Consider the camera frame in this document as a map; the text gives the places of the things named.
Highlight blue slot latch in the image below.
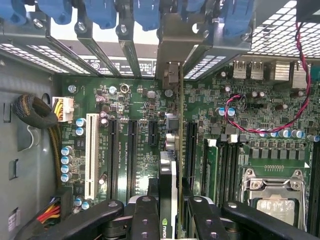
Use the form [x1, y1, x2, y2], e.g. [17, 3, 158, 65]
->
[83, 0, 118, 30]
[218, 0, 254, 38]
[0, 0, 26, 25]
[49, 0, 74, 25]
[132, 0, 161, 32]
[183, 0, 210, 16]

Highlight red yellow power wires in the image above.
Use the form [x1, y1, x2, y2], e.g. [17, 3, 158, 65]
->
[34, 186, 73, 227]

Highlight silver USB port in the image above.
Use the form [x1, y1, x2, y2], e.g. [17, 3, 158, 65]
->
[249, 59, 265, 80]
[232, 59, 249, 80]

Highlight silver CPU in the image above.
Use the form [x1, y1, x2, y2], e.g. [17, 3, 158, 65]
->
[256, 198, 296, 226]

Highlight short black expansion slot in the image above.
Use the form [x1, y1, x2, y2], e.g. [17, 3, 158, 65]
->
[148, 120, 160, 148]

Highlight black open PC case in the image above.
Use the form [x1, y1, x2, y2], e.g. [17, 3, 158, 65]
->
[0, 0, 320, 86]

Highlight black RAM slot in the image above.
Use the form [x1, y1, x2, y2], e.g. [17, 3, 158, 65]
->
[217, 134, 230, 205]
[228, 133, 241, 203]

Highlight red black twisted wire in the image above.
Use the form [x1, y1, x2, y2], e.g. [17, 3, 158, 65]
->
[224, 21, 313, 134]

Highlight black sleeved wire bundle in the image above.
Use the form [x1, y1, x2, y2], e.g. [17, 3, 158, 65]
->
[12, 93, 63, 183]

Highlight metal CPU socket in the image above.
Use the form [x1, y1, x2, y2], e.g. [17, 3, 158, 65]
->
[239, 166, 309, 232]

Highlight silver rear port block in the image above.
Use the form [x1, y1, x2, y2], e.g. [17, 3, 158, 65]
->
[291, 62, 310, 89]
[273, 61, 292, 82]

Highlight white power connector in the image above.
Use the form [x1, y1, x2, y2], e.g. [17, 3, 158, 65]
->
[51, 96, 75, 123]

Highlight white expansion slot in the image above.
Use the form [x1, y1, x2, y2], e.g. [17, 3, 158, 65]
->
[84, 112, 100, 201]

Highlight green motherboard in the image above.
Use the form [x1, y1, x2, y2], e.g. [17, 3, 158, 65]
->
[53, 58, 320, 240]

